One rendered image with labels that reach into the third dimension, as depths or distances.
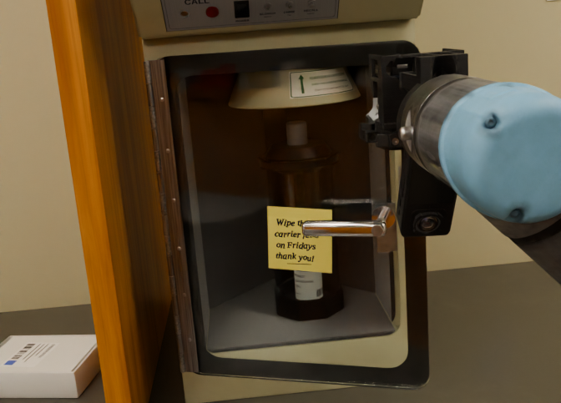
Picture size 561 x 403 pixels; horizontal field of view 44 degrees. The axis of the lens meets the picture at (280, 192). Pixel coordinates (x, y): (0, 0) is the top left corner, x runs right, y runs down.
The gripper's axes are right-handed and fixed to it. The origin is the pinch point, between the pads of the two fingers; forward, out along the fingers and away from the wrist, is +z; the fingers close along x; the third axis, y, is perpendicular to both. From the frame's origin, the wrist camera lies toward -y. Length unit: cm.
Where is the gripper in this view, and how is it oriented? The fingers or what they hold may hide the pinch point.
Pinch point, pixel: (388, 118)
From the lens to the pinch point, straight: 73.1
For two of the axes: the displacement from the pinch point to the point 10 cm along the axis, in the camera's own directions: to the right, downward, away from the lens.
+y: -0.7, -9.7, -2.3
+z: -0.7, -2.3, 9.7
